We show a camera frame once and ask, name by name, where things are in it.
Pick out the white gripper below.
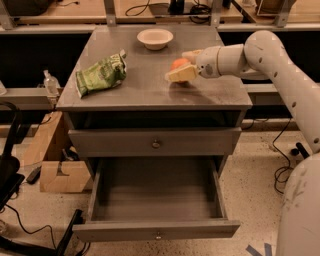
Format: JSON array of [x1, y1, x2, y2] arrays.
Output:
[[165, 46, 220, 82]]

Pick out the orange fruit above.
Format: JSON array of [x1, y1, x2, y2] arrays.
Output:
[[170, 58, 190, 71]]

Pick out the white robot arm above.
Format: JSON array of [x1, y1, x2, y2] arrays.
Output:
[[165, 30, 320, 256]]

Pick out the grey top drawer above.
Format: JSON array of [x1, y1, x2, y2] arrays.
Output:
[[68, 127, 241, 157]]

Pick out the grey drawer cabinet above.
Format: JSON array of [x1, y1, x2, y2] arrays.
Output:
[[57, 25, 252, 169]]

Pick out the open grey middle drawer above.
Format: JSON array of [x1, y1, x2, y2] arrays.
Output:
[[73, 157, 240, 242]]

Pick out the white paper bowl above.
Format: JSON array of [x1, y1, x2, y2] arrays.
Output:
[[137, 29, 173, 51]]

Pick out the green chip bag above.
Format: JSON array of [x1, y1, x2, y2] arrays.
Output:
[[76, 50, 127, 98]]

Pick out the clear sanitizer bottle left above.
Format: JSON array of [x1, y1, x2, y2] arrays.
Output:
[[43, 70, 60, 96]]

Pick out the cardboard box on floor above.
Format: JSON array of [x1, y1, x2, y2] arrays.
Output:
[[21, 111, 93, 193]]

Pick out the black chair base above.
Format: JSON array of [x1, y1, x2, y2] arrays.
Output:
[[0, 101, 91, 256]]

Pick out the black power adapter left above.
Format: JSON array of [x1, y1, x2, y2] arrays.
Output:
[[26, 167, 41, 184]]

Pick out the black cables on back table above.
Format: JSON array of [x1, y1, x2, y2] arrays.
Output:
[[124, 0, 213, 25]]

